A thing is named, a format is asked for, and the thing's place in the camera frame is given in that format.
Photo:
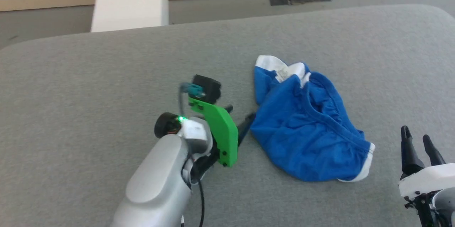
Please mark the grey fabric sofa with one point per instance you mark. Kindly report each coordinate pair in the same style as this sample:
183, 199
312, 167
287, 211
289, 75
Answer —
106, 77

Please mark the white rectangular block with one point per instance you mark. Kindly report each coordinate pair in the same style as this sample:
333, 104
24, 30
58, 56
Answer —
129, 1

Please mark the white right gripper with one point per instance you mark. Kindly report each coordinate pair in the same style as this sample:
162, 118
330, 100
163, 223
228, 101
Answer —
426, 179

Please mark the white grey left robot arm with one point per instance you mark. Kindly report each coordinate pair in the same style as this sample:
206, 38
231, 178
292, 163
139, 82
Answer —
160, 180

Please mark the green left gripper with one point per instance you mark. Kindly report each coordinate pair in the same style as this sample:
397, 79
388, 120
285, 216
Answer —
222, 131

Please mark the blue garment with white trim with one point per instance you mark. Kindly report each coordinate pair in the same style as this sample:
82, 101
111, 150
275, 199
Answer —
305, 134

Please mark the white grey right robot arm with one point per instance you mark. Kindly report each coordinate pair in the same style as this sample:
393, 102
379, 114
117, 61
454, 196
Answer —
446, 205

